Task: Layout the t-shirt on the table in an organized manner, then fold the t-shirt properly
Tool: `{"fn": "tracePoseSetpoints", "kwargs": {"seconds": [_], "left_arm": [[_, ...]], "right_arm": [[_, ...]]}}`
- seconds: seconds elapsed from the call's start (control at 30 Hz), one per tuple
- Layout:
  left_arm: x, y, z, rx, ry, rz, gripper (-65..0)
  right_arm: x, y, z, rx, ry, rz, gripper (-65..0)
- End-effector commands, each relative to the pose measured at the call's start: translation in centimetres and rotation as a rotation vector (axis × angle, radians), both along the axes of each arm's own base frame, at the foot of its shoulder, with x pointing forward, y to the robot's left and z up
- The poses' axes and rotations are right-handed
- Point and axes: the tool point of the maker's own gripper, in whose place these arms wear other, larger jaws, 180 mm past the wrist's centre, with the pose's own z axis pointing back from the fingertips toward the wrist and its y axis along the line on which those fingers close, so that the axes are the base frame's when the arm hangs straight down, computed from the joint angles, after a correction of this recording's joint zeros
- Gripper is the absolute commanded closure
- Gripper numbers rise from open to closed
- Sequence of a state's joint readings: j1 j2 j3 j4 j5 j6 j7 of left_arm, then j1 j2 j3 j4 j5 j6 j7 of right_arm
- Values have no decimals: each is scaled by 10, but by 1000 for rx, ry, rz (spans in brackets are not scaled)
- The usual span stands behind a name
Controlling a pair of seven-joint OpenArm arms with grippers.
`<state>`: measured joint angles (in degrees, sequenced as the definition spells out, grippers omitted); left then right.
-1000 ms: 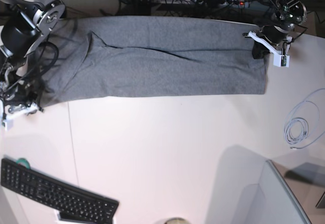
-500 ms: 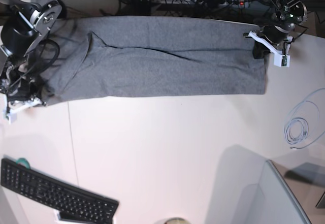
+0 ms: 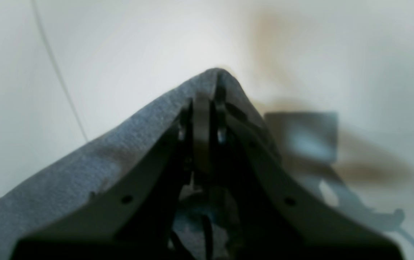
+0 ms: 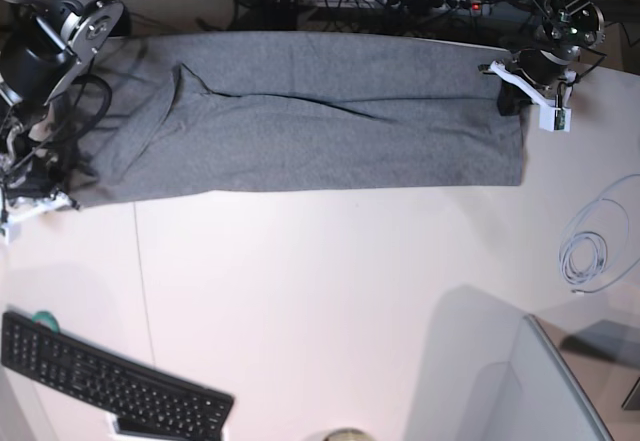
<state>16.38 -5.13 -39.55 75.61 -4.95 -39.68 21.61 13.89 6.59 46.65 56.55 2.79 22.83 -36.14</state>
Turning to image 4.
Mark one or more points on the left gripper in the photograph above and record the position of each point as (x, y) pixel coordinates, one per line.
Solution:
(538, 68)

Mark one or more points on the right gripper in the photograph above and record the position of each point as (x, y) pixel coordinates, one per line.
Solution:
(39, 178)

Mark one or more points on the grey t-shirt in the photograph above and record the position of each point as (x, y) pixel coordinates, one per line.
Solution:
(294, 111)

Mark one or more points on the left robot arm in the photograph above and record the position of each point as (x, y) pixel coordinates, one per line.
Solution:
(566, 28)

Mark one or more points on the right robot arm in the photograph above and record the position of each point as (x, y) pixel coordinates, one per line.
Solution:
(50, 97)

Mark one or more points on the green tape roll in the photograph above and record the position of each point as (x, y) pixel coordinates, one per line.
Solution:
(47, 320)

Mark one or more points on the black computer keyboard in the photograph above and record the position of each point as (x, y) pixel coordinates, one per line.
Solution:
(148, 398)

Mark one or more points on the round tan object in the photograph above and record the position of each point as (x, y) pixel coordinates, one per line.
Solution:
(347, 434)

